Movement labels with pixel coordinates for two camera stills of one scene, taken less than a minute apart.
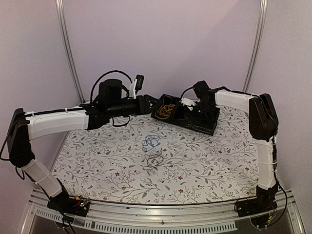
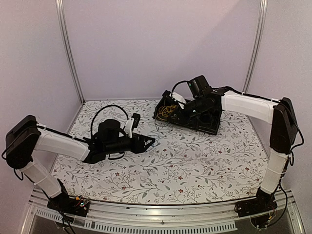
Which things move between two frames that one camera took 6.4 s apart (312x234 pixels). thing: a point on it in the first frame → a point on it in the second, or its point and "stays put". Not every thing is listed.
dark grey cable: (153, 160) → (207, 120)
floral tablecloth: (139, 159) stays put
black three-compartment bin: (170, 108) stays put
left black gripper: (147, 109) → (139, 147)
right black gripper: (196, 116) → (182, 118)
